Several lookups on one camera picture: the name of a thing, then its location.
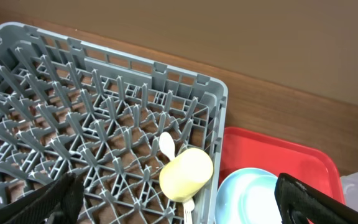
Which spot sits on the yellow plastic cup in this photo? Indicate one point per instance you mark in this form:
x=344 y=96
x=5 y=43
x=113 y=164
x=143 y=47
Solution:
x=184 y=176

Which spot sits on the light blue bowl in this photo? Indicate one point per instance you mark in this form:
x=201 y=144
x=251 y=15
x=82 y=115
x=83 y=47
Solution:
x=258 y=204

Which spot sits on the white plastic fork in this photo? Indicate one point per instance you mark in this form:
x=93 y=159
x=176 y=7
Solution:
x=188 y=207

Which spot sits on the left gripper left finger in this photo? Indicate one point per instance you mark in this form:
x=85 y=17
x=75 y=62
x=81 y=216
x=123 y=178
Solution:
x=57 y=202

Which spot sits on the grey dishwasher rack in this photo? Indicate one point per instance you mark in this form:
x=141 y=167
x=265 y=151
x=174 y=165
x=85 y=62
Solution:
x=69 y=106

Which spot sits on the white plastic spoon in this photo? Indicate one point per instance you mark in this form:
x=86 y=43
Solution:
x=167 y=145

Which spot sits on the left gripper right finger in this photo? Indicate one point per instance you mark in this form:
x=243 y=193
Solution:
x=299 y=203

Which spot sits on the red plastic tray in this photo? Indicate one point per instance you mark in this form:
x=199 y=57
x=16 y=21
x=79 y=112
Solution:
x=243 y=149

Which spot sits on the light blue plate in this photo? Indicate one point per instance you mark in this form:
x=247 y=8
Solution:
x=229 y=194

